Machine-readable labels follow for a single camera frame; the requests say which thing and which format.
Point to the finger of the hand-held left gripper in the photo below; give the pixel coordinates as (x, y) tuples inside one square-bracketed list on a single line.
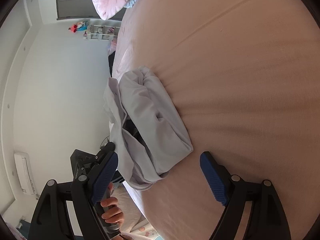
[(107, 148)]

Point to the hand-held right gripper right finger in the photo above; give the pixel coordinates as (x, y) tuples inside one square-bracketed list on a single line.
[(212, 177)]

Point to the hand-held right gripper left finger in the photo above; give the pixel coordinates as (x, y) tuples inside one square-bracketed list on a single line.
[(106, 177)]

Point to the white shirt with navy trim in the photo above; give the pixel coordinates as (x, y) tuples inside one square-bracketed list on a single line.
[(155, 120)]

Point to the pink gingham folded comforter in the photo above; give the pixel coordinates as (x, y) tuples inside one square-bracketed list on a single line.
[(110, 0)]

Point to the red and blue plush doll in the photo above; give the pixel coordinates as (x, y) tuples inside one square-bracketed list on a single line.
[(75, 27)]

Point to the grey cabinet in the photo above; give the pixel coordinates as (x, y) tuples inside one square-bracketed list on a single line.
[(75, 5)]

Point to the white air conditioner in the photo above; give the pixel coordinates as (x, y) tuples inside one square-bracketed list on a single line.
[(25, 172)]

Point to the printed pink pajama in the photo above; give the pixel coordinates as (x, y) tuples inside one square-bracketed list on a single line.
[(145, 232)]

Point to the black bag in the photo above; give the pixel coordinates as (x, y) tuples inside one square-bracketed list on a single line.
[(111, 62)]

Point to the pink fluffy item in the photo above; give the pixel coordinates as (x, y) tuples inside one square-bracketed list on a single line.
[(112, 46)]

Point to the bed with pink sheet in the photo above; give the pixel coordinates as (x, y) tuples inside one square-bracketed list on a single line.
[(237, 80)]

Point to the person's left hand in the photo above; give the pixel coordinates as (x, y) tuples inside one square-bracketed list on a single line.
[(113, 210)]

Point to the white shelf rack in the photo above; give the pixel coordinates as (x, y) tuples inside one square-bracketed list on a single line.
[(100, 31)]

